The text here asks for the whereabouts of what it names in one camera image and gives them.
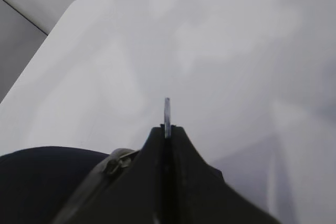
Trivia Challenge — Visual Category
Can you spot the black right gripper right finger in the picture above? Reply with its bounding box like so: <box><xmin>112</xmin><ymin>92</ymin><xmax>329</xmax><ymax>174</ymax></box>
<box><xmin>168</xmin><ymin>126</ymin><xmax>278</xmax><ymax>223</ymax></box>

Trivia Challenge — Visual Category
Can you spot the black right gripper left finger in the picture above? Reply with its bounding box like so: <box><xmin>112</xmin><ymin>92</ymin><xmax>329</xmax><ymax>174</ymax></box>
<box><xmin>52</xmin><ymin>126</ymin><xmax>165</xmax><ymax>223</ymax></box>

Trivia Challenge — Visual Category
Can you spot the navy blue insulated lunch bag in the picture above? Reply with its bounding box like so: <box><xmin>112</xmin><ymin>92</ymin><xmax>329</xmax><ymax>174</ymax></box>
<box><xmin>0</xmin><ymin>97</ymin><xmax>223</xmax><ymax>224</ymax></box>

